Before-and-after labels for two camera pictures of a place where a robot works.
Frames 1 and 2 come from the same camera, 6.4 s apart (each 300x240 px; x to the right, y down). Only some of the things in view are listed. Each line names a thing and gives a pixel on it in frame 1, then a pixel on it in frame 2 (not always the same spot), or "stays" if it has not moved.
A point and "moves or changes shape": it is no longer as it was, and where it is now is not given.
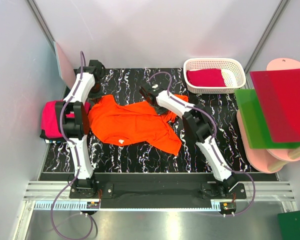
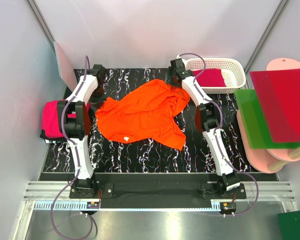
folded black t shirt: [43, 135] stays
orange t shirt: [114, 122] moves or changes shape
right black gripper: [163, 110] to [167, 79]
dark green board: [294, 225] stays
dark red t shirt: [205, 78] stays
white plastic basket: [233, 70] stays
